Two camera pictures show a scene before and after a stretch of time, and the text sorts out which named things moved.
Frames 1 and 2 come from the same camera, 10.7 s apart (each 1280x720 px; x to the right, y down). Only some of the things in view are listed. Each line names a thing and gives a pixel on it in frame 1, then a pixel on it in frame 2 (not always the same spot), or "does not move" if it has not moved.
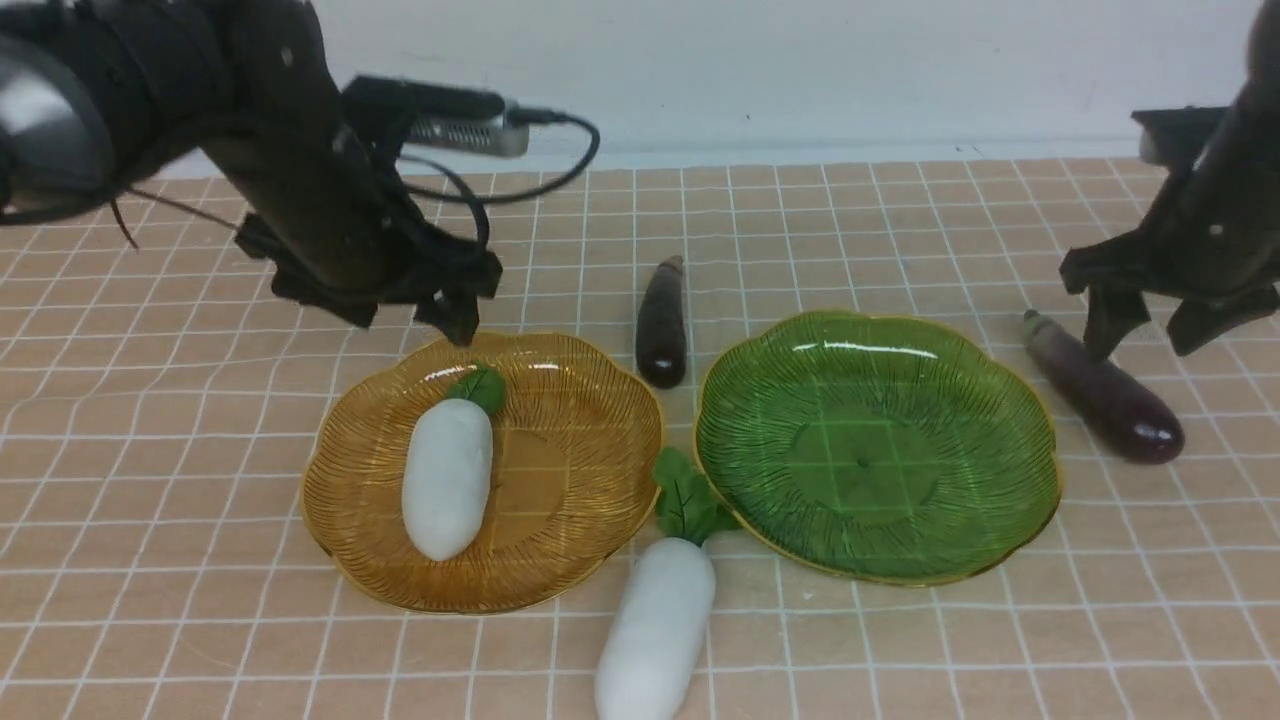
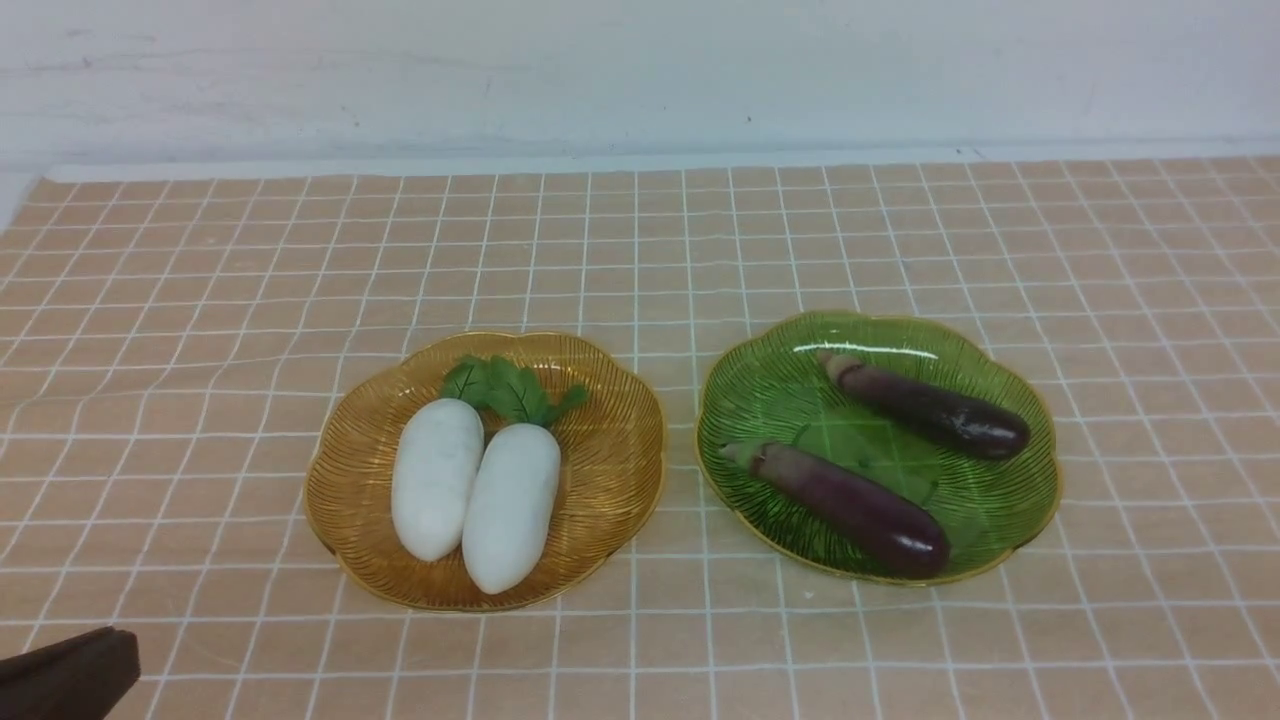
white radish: x=652 y=656 to x=512 y=495
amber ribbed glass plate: x=576 y=447 does not move
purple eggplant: x=1120 y=411 to x=889 y=534
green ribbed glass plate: x=877 y=449 does not move
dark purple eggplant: x=661 y=329 to x=963 y=426
